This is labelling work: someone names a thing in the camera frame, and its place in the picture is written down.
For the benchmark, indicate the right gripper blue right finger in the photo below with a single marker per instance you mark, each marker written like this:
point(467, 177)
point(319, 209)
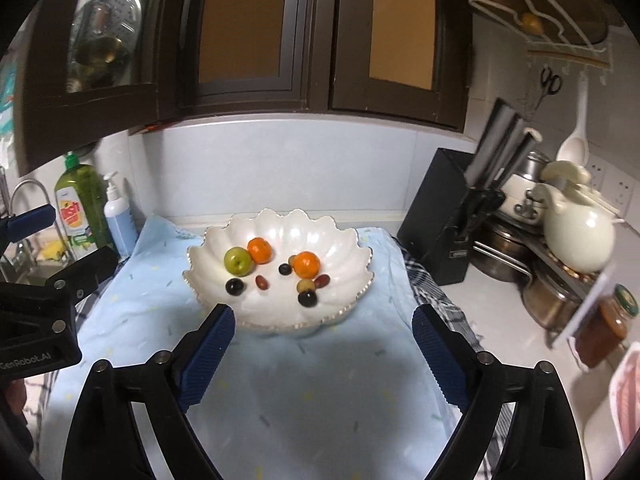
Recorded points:
point(448, 355)

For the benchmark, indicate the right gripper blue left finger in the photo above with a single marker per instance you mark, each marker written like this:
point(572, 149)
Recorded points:
point(199, 353)

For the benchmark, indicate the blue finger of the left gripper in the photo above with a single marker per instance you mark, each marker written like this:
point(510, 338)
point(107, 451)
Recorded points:
point(19, 226)
point(82, 278)

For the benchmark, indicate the dark grape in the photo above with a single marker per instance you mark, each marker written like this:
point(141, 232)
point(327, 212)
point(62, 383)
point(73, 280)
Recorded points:
point(234, 287)

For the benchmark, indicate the red cherry tomato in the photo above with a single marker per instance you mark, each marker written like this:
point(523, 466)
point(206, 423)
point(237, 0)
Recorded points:
point(261, 282)

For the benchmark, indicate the green apple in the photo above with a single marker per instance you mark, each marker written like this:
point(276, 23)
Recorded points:
point(238, 261)

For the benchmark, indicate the orange mandarin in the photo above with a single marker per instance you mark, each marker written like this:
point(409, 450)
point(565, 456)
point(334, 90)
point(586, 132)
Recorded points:
point(260, 250)
point(306, 265)

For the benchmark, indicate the dark plum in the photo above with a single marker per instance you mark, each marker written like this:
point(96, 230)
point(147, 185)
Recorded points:
point(308, 298)

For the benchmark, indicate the larger tan longan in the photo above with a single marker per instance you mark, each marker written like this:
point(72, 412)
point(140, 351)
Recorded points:
point(305, 285)

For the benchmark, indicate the small blueberry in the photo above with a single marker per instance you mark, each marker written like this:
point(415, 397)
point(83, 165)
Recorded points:
point(285, 269)

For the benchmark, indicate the chrome kitchen faucet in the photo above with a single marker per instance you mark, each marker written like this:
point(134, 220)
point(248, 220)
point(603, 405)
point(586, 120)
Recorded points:
point(40, 249)

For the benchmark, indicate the person's left hand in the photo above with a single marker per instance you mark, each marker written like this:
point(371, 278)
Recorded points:
point(16, 396)

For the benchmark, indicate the yellow sponge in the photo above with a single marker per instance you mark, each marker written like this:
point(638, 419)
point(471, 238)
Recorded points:
point(54, 251)

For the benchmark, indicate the green dish soap bottle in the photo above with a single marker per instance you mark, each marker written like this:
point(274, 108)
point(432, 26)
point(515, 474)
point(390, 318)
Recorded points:
point(80, 197)

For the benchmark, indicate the black white checkered towel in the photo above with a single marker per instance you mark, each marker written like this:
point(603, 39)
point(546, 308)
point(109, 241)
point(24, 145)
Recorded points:
point(450, 309)

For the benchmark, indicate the teal plastic bag package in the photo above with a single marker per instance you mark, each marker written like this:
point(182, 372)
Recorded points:
point(8, 78)

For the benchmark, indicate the blue white pump bottle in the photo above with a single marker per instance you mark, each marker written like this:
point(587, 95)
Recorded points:
point(119, 218)

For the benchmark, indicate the light blue patterned cloth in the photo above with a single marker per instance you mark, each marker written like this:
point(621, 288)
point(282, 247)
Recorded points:
point(250, 374)

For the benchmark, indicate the stainless steel pot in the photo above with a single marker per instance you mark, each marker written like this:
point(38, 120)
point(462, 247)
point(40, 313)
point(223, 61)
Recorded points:
point(499, 253)

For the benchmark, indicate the white scalloped ceramic bowl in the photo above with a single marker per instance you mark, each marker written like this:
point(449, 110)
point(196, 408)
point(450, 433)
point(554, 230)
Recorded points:
point(268, 303)

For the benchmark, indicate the jar of red sauce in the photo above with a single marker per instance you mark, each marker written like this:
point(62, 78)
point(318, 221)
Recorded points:
point(608, 327)

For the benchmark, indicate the black knife block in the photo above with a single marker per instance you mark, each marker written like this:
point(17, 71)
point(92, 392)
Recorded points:
point(460, 191)

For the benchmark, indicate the pink plastic container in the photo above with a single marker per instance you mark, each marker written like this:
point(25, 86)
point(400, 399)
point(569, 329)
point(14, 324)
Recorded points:
point(624, 397)

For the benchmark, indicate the cream ceramic teapot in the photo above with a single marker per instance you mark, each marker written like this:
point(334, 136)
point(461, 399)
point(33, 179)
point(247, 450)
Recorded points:
point(579, 221)

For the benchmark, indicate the metal steamer plate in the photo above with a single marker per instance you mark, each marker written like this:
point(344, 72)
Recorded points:
point(103, 38)

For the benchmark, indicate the white rice spoon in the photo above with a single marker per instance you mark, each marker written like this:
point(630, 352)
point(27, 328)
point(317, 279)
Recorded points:
point(575, 147)

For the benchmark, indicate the black scissors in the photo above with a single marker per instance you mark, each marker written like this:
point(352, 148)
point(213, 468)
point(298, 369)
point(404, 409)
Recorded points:
point(550, 84)

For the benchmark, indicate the dark wooden window frame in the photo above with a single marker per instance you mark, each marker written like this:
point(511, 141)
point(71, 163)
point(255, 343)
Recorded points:
point(403, 59)

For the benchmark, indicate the white wall outlets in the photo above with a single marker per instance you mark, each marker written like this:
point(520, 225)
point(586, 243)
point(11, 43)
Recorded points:
point(614, 184)

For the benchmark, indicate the white wire rack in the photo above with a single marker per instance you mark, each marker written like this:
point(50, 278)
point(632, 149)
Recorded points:
point(599, 59)

